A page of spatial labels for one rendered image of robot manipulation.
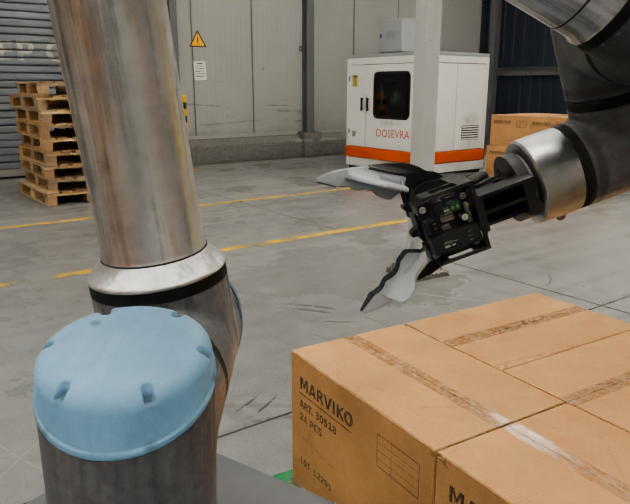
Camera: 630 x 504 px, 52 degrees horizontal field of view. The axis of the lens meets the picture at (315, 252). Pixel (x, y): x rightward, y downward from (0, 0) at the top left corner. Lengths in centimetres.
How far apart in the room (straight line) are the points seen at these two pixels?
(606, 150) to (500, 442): 86
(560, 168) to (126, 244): 43
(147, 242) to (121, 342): 13
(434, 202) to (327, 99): 1168
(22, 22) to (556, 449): 928
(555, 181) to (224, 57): 1058
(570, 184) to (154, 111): 41
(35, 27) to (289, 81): 426
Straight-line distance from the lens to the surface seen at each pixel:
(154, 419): 53
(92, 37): 64
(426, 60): 429
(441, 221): 64
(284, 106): 1174
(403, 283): 68
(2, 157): 993
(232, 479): 91
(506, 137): 851
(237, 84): 1125
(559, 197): 67
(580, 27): 55
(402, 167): 67
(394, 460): 150
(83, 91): 66
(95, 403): 53
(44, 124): 741
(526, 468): 136
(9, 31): 996
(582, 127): 70
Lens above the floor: 125
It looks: 14 degrees down
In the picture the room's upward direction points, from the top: straight up
